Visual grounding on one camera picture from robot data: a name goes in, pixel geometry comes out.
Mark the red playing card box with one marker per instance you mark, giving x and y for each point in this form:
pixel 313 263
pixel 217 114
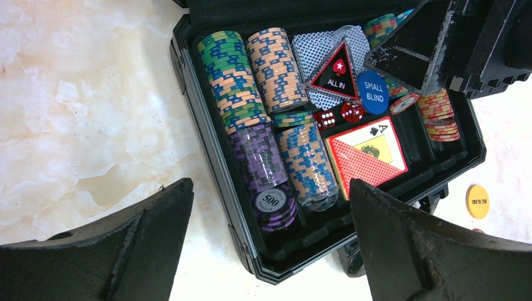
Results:
pixel 370 153

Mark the red white chip in case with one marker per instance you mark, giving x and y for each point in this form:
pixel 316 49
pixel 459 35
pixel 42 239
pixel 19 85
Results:
pixel 403 103

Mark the blue round button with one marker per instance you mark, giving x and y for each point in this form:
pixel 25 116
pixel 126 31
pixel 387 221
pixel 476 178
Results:
pixel 373 92

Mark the blue backed card deck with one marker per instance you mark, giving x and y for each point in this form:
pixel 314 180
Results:
pixel 310 49

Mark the purple chip row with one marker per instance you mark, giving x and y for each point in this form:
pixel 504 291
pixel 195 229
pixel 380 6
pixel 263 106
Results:
pixel 264 176

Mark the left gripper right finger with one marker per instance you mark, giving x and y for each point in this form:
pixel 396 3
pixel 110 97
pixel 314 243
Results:
pixel 410 254

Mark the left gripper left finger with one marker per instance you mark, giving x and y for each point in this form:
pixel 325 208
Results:
pixel 132 254

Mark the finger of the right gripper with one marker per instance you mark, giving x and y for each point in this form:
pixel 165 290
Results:
pixel 413 54

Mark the yellow round button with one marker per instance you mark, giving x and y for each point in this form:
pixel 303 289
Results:
pixel 477 201

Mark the green blue chip row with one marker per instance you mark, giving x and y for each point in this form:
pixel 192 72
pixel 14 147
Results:
pixel 233 86

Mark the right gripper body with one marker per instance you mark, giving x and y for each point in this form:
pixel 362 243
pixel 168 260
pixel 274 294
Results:
pixel 493 47

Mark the green multicolour chip row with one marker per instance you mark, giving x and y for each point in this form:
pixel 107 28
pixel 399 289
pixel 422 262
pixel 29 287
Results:
pixel 376 30

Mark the orange red chip row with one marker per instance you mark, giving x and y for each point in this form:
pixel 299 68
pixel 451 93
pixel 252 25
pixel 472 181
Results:
pixel 438 117

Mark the red black triangle marker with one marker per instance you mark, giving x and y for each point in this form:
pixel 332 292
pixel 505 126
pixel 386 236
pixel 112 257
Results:
pixel 334 75

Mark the black poker set case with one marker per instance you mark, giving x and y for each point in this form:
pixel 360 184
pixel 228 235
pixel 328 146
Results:
pixel 275 256

